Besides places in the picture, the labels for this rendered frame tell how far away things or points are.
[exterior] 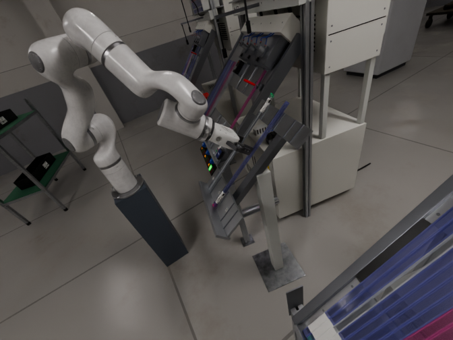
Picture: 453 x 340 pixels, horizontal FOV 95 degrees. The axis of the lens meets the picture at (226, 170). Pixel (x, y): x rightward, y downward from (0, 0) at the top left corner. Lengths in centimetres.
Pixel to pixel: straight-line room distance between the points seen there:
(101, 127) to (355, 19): 125
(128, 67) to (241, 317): 132
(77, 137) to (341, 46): 126
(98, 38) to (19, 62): 414
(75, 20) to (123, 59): 15
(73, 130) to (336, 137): 138
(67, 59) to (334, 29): 105
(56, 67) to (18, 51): 397
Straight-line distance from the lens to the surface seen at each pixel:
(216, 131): 68
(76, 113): 105
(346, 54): 128
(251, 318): 144
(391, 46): 411
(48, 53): 87
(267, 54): 110
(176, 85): 61
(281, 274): 150
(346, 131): 149
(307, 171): 140
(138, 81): 68
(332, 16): 119
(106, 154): 119
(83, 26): 77
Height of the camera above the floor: 137
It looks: 37 degrees down
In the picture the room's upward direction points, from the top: 17 degrees counter-clockwise
